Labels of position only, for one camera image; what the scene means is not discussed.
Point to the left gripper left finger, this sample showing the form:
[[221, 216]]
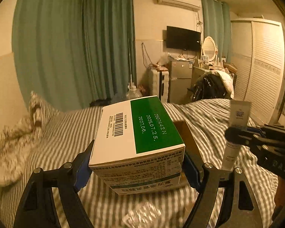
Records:
[[37, 207]]

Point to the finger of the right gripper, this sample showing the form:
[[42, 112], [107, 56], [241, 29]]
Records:
[[243, 136], [272, 130]]

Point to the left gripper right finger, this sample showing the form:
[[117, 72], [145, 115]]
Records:
[[239, 207]]

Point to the white ointment tube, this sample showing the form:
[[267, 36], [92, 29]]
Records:
[[238, 122]]

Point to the silver foil blister pack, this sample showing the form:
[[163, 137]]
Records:
[[143, 215]]

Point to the white green medicine box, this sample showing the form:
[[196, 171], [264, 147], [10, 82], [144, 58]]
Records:
[[137, 147]]

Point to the open cardboard box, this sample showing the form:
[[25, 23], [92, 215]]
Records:
[[187, 142]]

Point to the black jacket on chair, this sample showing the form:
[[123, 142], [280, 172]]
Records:
[[209, 87]]

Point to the floral white duvet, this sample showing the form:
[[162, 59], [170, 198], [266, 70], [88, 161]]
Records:
[[16, 143]]

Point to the grey checkered bed cover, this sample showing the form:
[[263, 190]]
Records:
[[66, 134]]

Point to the silver mini fridge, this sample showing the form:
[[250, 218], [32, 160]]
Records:
[[180, 73]]

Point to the white louvered wardrobe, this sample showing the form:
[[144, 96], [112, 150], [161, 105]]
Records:
[[258, 52]]

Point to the white oval vanity mirror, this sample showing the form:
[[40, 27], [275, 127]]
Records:
[[209, 49]]

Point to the white suitcase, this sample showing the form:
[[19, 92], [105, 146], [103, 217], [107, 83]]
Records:
[[159, 84]]

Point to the checkered pillow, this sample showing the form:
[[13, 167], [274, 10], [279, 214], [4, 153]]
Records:
[[40, 111]]

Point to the clear water jug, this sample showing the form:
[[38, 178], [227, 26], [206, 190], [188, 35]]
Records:
[[132, 91]]

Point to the small green window curtain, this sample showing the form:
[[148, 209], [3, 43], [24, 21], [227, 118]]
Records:
[[217, 24]]

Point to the large green curtain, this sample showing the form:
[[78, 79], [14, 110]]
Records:
[[74, 52]]

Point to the black wall television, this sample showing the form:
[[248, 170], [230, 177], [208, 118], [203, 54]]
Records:
[[184, 39]]

